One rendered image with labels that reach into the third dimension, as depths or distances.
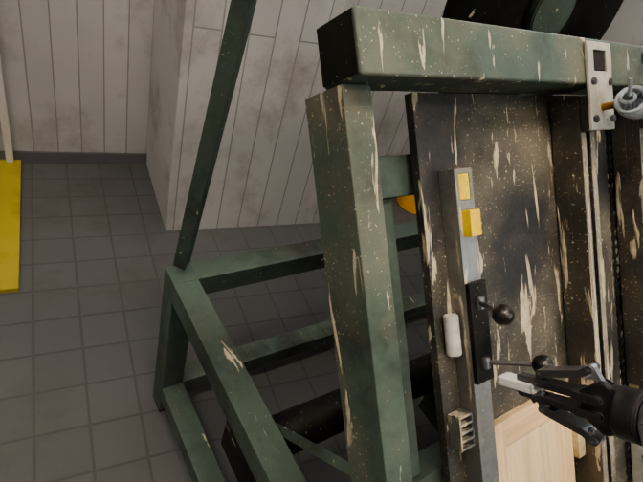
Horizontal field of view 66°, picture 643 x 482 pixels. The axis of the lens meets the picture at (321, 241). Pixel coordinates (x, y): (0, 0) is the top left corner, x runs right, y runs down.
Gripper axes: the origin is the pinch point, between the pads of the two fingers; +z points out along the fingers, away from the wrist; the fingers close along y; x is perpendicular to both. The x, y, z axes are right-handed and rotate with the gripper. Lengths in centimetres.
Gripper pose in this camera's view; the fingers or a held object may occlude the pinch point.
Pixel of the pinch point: (519, 383)
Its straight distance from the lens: 95.0
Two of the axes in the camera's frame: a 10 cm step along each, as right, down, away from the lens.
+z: -5.6, -0.1, 8.3
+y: 1.2, 9.9, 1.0
